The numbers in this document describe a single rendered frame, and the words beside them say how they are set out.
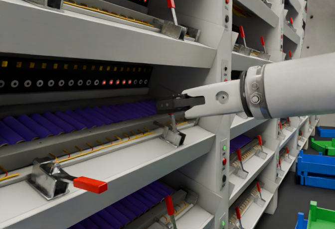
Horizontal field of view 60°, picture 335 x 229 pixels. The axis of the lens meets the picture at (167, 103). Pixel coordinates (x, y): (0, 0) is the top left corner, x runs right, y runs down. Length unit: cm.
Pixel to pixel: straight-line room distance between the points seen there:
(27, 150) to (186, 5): 50
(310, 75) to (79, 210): 33
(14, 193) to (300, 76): 37
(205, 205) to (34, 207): 49
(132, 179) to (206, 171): 31
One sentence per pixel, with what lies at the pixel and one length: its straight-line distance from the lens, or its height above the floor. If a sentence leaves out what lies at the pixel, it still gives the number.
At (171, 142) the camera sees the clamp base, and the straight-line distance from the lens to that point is 54.
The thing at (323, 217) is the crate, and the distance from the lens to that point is 122.
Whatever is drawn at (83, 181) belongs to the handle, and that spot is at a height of 51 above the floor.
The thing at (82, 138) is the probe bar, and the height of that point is 53.
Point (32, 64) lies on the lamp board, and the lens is 48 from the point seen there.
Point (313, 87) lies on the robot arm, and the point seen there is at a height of 60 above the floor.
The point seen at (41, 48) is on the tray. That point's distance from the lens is 32.
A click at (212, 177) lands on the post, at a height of 38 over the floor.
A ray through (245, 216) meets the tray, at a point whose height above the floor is 11.
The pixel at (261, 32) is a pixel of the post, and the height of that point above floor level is 81.
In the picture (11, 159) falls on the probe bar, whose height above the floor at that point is 52.
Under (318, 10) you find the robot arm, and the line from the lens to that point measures 51.
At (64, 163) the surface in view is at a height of 51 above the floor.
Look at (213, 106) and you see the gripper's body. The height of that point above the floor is 57.
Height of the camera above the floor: 61
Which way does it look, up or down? 5 degrees down
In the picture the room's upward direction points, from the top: straight up
